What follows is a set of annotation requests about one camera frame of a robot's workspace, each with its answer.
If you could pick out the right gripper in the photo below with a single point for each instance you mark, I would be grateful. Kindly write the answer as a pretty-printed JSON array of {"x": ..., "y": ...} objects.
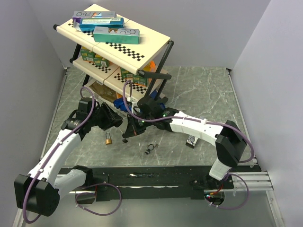
[{"x": 133, "y": 129}]

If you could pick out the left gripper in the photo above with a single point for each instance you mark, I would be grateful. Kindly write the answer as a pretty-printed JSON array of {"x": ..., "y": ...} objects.
[{"x": 110, "y": 116}]

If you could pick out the panda keychain with keys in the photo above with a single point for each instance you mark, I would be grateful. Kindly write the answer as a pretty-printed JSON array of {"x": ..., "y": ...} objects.
[{"x": 150, "y": 148}]

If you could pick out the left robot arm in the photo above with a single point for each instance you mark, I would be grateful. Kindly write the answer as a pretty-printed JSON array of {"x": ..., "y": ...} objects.
[{"x": 41, "y": 190}]

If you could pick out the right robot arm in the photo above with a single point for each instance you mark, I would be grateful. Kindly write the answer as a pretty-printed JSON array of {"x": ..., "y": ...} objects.
[{"x": 227, "y": 138}]

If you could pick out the blue snack bag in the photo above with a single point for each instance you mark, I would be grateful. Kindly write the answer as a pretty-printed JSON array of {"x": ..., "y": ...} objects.
[{"x": 119, "y": 104}]

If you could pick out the long-shackle brass padlock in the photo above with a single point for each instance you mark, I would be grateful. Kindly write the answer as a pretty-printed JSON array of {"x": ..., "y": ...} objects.
[{"x": 108, "y": 140}]

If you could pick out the brown flat packet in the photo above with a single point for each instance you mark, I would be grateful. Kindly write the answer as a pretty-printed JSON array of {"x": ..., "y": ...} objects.
[{"x": 103, "y": 91}]

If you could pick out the green carton right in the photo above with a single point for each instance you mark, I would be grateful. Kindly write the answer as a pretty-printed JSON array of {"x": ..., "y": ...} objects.
[{"x": 141, "y": 81}]

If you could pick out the green carton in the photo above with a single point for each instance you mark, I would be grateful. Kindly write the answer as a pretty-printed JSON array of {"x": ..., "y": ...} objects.
[
  {"x": 125, "y": 74},
  {"x": 87, "y": 55},
  {"x": 101, "y": 61},
  {"x": 141, "y": 81}
]

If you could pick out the black R&O box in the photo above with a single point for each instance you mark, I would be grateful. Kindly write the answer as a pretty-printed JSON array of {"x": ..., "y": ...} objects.
[{"x": 191, "y": 141}]

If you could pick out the beige three-tier shelf rack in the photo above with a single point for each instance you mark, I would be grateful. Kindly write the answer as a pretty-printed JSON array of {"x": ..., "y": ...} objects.
[{"x": 132, "y": 57}]

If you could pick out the green carton far left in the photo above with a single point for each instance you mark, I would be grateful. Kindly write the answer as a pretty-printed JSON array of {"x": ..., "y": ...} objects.
[{"x": 87, "y": 55}]

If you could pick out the teal R&O box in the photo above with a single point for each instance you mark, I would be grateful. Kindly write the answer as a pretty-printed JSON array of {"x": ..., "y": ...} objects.
[{"x": 116, "y": 35}]

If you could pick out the blue toothpaste box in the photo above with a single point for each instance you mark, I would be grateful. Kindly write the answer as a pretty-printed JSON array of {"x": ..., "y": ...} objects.
[{"x": 89, "y": 24}]

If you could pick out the purple R&O box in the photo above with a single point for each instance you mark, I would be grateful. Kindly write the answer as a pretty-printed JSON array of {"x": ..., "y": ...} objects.
[{"x": 78, "y": 15}]

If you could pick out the black base frame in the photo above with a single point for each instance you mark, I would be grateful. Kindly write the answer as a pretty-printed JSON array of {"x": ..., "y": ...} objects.
[{"x": 162, "y": 182}]

